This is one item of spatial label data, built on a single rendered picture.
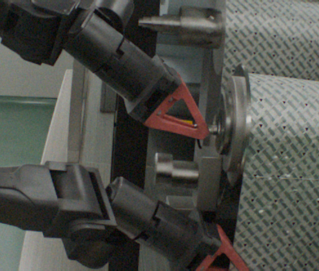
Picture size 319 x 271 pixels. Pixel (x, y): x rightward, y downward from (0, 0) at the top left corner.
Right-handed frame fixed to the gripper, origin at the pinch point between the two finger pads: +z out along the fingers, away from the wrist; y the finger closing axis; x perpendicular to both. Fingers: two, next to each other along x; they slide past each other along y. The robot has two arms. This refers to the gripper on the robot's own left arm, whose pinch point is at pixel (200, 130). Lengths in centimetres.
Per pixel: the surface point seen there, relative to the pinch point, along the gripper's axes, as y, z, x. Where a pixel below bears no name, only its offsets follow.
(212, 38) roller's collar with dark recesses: -20.6, -1.1, 9.1
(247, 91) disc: 6.8, -0.9, 7.6
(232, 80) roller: 1.8, -1.6, 7.3
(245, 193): 8.6, 6.5, -1.2
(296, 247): 9.2, 17.1, -2.2
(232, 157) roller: 6.8, 2.9, 0.8
